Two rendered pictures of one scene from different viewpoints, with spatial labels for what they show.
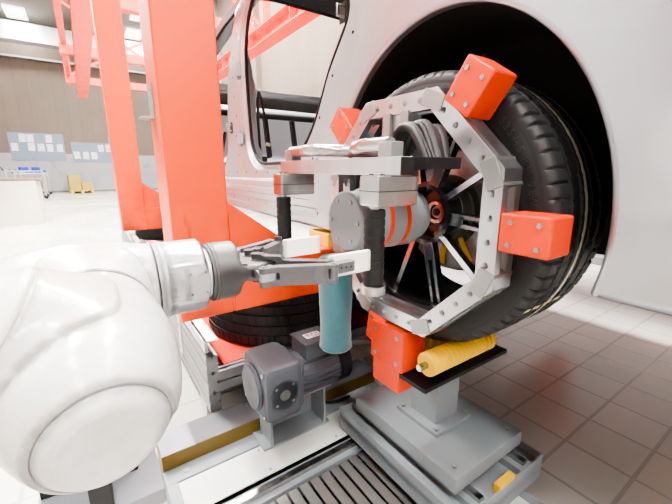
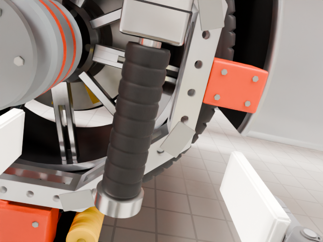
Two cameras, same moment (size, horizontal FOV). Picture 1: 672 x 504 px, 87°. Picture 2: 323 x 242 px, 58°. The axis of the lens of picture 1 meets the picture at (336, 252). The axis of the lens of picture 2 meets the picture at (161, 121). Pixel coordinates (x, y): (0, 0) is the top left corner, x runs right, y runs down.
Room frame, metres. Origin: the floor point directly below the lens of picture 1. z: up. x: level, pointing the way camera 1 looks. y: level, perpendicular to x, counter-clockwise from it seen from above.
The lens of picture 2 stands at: (0.46, 0.13, 0.91)
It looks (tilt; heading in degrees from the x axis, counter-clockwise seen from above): 17 degrees down; 299
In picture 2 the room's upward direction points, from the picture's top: 13 degrees clockwise
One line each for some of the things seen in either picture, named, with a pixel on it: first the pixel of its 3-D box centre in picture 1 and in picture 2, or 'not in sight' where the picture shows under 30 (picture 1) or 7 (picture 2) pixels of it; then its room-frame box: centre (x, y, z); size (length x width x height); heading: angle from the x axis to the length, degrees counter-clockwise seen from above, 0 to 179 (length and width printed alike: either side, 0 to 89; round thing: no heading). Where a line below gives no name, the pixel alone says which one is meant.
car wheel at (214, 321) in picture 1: (280, 292); not in sight; (1.62, 0.27, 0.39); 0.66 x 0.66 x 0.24
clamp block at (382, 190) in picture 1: (388, 189); (156, 6); (0.61, -0.09, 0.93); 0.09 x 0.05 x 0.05; 125
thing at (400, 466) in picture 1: (431, 438); not in sight; (0.97, -0.30, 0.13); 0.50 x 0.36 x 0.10; 35
